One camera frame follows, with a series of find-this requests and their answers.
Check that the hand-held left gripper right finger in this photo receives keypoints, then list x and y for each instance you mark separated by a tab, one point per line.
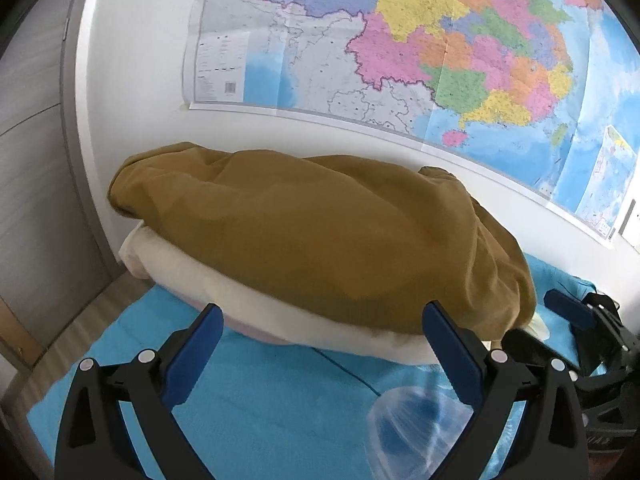
445	345

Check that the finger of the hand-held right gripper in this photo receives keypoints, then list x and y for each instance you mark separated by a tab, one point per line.
535	352
567	308

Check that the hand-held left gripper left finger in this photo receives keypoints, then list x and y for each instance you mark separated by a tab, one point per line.
192	355

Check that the brown jacket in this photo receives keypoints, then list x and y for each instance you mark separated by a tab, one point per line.
300	230

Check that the pale pink cloth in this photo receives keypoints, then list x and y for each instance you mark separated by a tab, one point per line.
260	332

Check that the cream folded garment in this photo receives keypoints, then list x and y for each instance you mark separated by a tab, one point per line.
200	280

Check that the blue floral blanket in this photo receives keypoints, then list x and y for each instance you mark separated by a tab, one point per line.
275	410

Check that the grey wooden wardrobe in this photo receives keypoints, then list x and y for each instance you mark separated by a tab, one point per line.
40	185

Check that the white wall socket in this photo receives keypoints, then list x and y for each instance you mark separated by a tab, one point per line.
631	225

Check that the colourful wall map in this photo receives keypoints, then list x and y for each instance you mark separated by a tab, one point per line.
400	35

